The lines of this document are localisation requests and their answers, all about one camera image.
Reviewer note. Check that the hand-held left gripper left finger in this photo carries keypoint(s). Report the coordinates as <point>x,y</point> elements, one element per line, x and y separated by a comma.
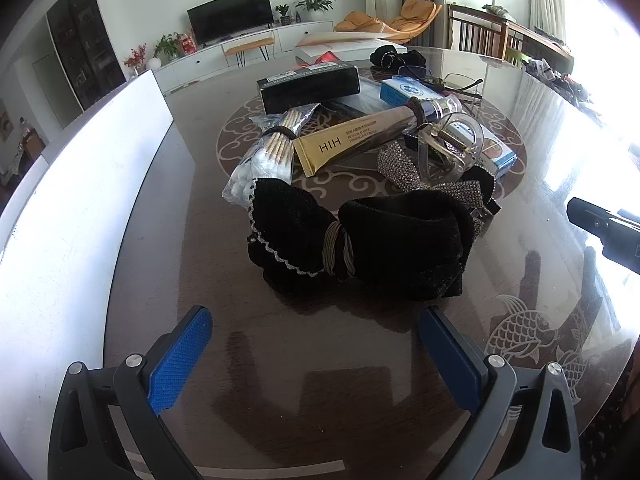
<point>180,360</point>

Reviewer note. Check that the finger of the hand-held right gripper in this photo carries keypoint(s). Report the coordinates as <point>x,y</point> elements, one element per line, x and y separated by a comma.
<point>587,215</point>

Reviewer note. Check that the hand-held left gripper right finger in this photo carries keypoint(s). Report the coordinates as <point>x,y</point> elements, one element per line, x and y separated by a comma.
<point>450,360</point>

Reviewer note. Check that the black velvet hair bow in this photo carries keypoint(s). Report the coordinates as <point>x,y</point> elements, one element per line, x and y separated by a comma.
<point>400,240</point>

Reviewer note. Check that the gold cream tube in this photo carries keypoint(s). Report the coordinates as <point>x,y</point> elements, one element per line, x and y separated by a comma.
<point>340,145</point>

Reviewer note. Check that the clutter of small household things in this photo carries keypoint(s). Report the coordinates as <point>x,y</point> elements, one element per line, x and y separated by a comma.
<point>555,75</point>

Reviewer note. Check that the clear hair claw clip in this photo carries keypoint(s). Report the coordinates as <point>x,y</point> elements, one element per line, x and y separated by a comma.
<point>450,135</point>

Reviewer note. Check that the wooden side desk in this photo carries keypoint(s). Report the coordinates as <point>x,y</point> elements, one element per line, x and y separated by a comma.
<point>540,42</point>

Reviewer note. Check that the thin-framed eyeglasses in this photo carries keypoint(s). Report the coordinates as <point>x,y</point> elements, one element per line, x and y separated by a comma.
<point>452,89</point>

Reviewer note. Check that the rhinestone hair bow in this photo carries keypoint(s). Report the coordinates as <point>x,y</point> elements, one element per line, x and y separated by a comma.
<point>395,165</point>

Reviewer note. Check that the cotton swab packet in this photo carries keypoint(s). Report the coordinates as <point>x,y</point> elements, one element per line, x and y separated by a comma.
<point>255,160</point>

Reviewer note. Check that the wooden slat-back chair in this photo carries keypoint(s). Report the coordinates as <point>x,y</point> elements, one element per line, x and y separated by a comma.
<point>475,30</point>

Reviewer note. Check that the blue and white box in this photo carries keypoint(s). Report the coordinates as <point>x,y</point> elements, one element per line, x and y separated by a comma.
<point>405,91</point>

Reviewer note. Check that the black fabric scrunchie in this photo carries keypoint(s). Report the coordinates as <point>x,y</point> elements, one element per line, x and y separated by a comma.
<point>395,57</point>

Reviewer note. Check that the orange lounge chair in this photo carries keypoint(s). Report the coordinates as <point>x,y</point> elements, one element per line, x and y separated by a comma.
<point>400,17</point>

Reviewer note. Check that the white round vase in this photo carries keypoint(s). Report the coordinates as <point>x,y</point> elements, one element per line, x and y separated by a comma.
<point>154,63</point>

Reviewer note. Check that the red foil packet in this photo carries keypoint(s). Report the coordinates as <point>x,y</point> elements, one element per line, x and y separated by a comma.
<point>332,58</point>

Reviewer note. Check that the black cardboard box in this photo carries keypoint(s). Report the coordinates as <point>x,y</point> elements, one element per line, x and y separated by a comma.
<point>310,90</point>

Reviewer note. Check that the white TV cabinet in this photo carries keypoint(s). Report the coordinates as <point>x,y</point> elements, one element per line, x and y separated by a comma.
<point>210,60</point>

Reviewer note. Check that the red flower branches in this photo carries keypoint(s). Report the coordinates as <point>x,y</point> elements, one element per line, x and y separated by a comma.
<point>135,57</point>

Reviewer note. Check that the bushy green potted plant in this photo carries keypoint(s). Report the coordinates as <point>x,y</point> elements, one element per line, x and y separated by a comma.
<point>167,45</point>

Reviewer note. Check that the red gift box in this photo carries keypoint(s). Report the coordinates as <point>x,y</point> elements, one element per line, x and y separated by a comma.
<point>188,42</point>

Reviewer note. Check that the orange-topped stool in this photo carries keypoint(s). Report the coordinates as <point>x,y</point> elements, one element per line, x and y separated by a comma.
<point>247,42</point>

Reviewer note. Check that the dark display cabinet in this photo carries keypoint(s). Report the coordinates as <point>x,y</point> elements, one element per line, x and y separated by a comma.
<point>85,40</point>

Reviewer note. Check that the large green potted plant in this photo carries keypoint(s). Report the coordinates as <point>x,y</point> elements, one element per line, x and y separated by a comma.
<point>312,2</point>

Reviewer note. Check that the black television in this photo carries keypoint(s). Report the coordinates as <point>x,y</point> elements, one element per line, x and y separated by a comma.
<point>230,15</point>

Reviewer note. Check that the small green potted plant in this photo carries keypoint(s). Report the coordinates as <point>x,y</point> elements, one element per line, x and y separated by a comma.
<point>283,12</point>

